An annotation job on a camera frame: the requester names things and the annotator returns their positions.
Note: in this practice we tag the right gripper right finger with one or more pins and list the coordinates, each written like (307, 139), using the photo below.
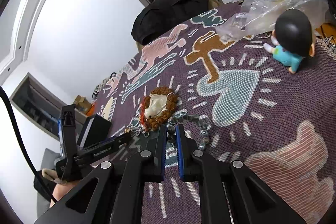
(229, 192)

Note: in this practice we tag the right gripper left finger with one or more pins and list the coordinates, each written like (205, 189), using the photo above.
(112, 193)

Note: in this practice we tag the black jewelry box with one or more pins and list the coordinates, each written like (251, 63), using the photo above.
(95, 130)

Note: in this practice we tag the white translucent pouch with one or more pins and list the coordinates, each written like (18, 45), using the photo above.
(156, 106)

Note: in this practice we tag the person's left hand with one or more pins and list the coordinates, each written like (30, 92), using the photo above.
(61, 187)

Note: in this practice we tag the orange box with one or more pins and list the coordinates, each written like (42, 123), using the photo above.
(91, 111)

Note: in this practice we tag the cardboard box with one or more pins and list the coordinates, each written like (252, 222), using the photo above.
(82, 104)

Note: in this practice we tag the black shoe rack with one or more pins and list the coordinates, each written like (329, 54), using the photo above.
(99, 87)

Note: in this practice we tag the purple patterned woven blanket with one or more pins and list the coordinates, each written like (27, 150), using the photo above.
(281, 125)

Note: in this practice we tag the black haired doll figure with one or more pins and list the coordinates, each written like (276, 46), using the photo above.
(292, 39)

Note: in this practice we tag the black jacket on chair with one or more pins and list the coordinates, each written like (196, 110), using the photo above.
(162, 15)

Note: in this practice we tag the clear plastic bag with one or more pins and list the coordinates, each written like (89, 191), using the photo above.
(259, 16)

